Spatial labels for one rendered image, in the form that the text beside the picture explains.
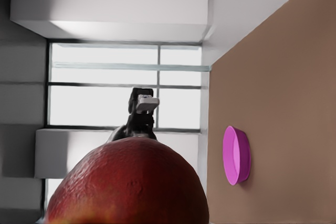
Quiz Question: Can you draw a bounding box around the dark framed window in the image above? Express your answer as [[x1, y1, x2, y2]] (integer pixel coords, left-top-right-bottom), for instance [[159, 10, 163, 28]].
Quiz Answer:
[[46, 40, 203, 133]]

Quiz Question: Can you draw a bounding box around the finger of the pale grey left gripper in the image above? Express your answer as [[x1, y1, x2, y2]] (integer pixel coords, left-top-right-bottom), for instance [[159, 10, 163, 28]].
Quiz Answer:
[[128, 87, 161, 115]]

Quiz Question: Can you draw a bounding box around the pink round bowl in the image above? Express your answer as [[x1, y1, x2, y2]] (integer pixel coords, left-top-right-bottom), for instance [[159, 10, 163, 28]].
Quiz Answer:
[[222, 125, 252, 186]]

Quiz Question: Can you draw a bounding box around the red apple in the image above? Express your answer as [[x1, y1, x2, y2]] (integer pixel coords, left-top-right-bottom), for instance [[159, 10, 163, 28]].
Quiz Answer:
[[44, 136, 210, 224]]

